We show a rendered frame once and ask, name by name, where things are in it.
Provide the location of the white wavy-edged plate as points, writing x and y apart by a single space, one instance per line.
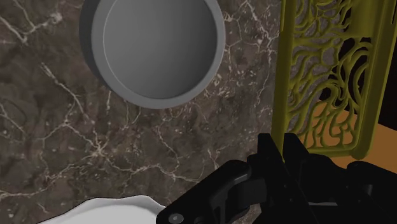
105 211

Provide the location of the olive openwork case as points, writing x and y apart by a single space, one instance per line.
328 77

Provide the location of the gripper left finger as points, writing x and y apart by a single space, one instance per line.
235 186

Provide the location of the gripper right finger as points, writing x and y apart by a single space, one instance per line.
335 183

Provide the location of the grey round bowl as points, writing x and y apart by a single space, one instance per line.
158 51

